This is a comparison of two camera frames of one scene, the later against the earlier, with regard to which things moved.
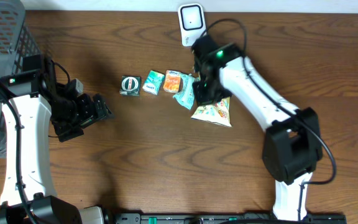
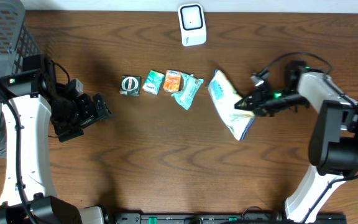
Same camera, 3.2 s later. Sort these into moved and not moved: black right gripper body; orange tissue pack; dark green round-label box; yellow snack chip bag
Moved: black right gripper body; yellow snack chip bag
Not moved: dark green round-label box; orange tissue pack
